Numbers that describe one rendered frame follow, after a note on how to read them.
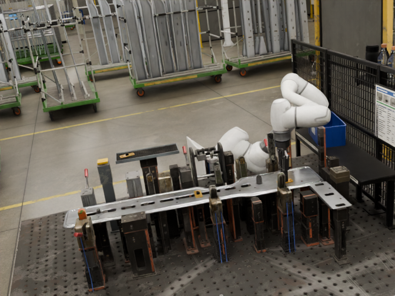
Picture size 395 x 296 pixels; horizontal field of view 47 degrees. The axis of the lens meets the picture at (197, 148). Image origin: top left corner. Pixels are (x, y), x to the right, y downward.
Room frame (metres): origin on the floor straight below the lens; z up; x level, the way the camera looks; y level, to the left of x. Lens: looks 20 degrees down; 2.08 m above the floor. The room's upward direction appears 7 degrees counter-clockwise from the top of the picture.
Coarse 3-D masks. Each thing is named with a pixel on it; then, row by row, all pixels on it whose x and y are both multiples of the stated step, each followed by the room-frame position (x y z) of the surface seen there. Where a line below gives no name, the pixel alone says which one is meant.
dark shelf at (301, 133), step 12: (300, 132) 2.87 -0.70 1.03; (312, 144) 2.64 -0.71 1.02; (348, 144) 2.55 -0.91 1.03; (348, 156) 2.37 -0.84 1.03; (360, 156) 2.35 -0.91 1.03; (372, 156) 2.33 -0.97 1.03; (348, 168) 2.22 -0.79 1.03; (360, 168) 2.20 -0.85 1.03; (372, 168) 2.18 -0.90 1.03; (384, 168) 2.16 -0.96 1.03; (360, 180) 2.06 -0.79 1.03; (372, 180) 2.05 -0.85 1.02; (384, 180) 2.06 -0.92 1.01
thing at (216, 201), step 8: (216, 200) 2.01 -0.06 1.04; (216, 208) 1.99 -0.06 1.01; (216, 216) 1.99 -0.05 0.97; (216, 224) 1.98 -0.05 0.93; (216, 232) 2.00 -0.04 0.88; (224, 232) 2.00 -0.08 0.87; (216, 240) 1.99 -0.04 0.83; (224, 240) 1.98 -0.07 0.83; (216, 248) 1.99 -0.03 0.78; (224, 248) 1.99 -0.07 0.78; (216, 256) 2.03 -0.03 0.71; (224, 256) 1.99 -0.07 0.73
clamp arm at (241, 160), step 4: (240, 156) 2.39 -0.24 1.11; (240, 160) 2.38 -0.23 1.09; (244, 160) 2.39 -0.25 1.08; (240, 164) 2.38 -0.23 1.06; (244, 164) 2.38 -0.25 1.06; (240, 168) 2.37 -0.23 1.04; (244, 168) 2.37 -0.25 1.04; (240, 172) 2.37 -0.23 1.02; (244, 172) 2.37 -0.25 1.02; (240, 176) 2.38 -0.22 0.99; (244, 176) 2.36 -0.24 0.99
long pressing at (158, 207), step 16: (272, 176) 2.30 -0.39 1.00; (288, 176) 2.27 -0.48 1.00; (304, 176) 2.25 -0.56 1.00; (176, 192) 2.26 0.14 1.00; (192, 192) 2.23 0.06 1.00; (224, 192) 2.18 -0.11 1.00; (240, 192) 2.16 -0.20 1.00; (256, 192) 2.13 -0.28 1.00; (272, 192) 2.12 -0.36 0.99; (96, 208) 2.18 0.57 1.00; (112, 208) 2.16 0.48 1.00; (128, 208) 2.13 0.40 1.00; (144, 208) 2.11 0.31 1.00; (160, 208) 2.09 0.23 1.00; (64, 224) 2.05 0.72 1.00
